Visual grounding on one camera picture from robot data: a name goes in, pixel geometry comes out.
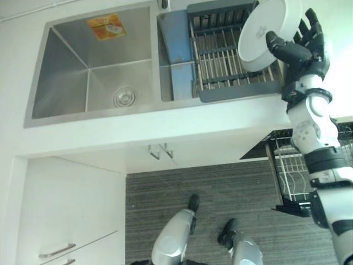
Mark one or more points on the round steel sink drain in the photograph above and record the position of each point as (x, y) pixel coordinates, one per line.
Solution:
(124, 96)

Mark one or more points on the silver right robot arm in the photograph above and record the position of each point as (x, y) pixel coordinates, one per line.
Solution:
(320, 143)

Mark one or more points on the dark grey drying rack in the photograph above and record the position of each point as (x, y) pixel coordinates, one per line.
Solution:
(220, 60)

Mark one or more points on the silver left robot leg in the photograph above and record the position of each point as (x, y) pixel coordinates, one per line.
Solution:
(176, 237)

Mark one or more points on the silver right robot leg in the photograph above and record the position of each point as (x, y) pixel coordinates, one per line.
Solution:
(240, 243)

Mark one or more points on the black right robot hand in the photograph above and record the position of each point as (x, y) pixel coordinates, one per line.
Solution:
(296, 52)

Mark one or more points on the orange sticker label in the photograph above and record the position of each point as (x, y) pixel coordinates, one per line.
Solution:
(107, 27)

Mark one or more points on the white cabinet drawer unit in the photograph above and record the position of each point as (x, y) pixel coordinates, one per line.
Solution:
(69, 212)

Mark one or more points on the chrome faucet base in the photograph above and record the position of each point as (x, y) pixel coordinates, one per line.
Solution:
(163, 4)

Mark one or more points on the white round bowl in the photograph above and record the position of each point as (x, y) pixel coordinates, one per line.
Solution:
(264, 33)

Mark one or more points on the stainless steel double sink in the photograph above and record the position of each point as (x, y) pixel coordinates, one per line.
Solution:
(102, 63)

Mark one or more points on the silver robot leg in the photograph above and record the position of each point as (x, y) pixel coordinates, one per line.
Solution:
(176, 237)
(240, 243)

